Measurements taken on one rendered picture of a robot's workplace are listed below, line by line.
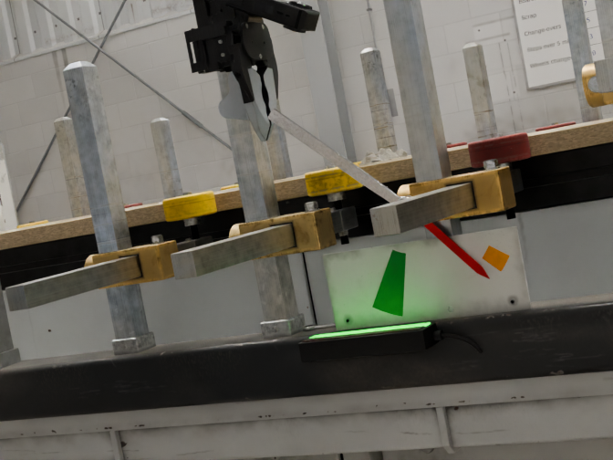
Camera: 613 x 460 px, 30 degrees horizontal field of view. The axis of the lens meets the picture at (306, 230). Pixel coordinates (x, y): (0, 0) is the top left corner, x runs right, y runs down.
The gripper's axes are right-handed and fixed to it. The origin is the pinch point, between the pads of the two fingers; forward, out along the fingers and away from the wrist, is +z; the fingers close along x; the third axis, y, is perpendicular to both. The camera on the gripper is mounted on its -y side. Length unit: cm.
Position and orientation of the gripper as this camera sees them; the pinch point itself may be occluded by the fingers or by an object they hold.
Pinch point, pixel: (268, 130)
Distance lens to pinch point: 142.2
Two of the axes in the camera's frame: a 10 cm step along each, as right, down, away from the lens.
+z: 1.8, 9.8, 0.5
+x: -4.5, 1.3, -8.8
